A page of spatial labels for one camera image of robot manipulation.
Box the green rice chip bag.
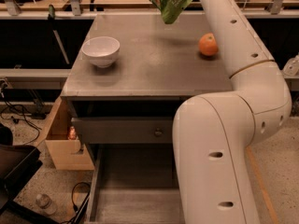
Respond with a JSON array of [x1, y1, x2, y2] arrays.
[[149, 0, 192, 24]]

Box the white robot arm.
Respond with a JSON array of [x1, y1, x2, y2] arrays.
[[173, 0, 292, 224]]

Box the grey wooden drawer cabinet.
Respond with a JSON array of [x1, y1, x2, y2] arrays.
[[60, 14, 235, 224]]

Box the top drawer with knob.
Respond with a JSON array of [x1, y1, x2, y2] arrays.
[[71, 117, 173, 144]]

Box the open middle drawer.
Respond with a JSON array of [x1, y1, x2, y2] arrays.
[[84, 144, 185, 224]]

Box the orange fruit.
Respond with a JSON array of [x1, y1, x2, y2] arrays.
[[198, 33, 219, 56]]

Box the white ceramic bowl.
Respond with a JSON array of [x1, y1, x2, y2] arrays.
[[81, 36, 121, 68]]

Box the wooden crate on floor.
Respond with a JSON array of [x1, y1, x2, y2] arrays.
[[35, 98, 93, 171]]

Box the dark chair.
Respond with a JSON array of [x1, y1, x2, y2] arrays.
[[0, 124, 58, 224]]

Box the clear plastic bottle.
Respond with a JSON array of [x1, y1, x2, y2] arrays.
[[36, 194, 57, 217]]

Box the green handled tool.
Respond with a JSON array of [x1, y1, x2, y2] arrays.
[[48, 5, 70, 64]]

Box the white bracket on rail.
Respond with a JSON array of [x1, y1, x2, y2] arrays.
[[283, 55, 299, 77]]

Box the black cables left floor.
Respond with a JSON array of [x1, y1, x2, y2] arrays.
[[0, 77, 43, 146]]

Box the black floor cable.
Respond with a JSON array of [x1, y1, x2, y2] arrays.
[[60, 181, 92, 224]]

